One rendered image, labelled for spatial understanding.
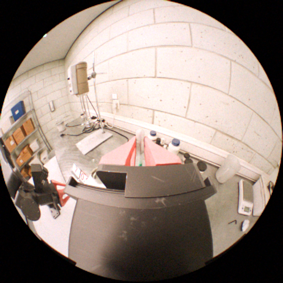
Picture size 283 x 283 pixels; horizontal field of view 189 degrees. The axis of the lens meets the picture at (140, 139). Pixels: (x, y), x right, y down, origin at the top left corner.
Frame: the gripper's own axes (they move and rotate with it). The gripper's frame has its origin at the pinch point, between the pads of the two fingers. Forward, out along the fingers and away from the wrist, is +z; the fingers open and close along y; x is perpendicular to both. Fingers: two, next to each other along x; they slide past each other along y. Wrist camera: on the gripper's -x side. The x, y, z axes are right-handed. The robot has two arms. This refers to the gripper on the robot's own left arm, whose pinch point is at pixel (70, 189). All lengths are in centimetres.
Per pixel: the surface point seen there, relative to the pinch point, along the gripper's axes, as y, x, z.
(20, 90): 247, -58, -88
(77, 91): 29, -43, 7
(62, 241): -3.5, 30.5, -15.5
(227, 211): -73, 0, 20
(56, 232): 2.4, 29.8, -14.6
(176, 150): -31, -25, 35
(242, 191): -88, -11, 27
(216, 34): -47, -90, -3
